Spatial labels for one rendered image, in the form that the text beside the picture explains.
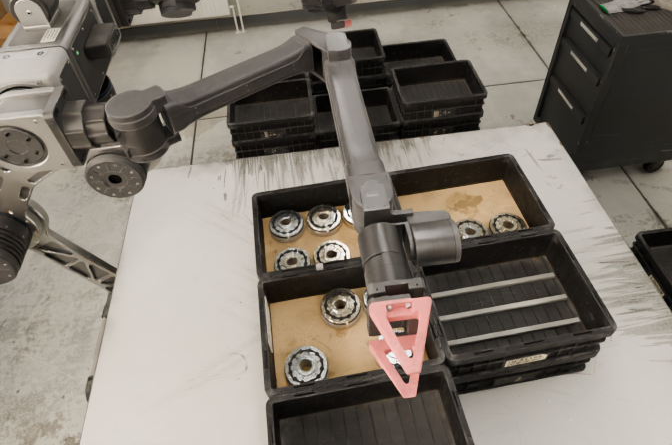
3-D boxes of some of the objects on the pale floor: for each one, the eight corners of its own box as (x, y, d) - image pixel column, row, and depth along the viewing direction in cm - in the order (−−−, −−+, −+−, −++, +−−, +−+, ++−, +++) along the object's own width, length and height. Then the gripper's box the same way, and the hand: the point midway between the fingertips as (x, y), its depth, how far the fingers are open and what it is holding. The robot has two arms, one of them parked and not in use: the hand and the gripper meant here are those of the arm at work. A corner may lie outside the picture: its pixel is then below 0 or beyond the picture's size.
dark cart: (559, 190, 263) (623, 36, 197) (527, 135, 293) (572, -13, 227) (667, 176, 265) (766, 20, 199) (624, 124, 296) (697, -27, 229)
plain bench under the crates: (138, 778, 130) (-14, 863, 79) (188, 273, 239) (138, 170, 188) (717, 678, 137) (924, 697, 86) (510, 231, 246) (547, 121, 194)
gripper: (359, 291, 67) (379, 408, 56) (358, 243, 59) (381, 368, 48) (408, 285, 67) (437, 400, 56) (414, 236, 59) (449, 359, 48)
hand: (410, 378), depth 53 cm, fingers open, 6 cm apart
